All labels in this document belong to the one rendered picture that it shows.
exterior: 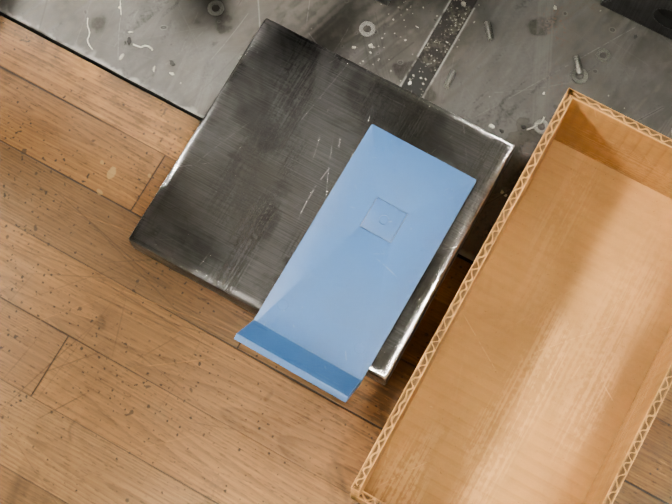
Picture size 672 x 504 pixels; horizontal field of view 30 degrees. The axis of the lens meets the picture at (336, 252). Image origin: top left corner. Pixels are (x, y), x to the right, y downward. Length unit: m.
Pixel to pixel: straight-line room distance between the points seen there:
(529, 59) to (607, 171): 0.09
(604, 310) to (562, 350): 0.03
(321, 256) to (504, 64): 0.17
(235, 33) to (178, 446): 0.26
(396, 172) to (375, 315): 0.09
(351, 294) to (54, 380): 0.18
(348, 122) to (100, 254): 0.17
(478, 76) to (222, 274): 0.20
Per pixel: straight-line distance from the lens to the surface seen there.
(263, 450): 0.72
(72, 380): 0.74
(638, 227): 0.76
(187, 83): 0.78
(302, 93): 0.75
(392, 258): 0.72
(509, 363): 0.73
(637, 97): 0.79
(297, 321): 0.71
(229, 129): 0.75
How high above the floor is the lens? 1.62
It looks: 75 degrees down
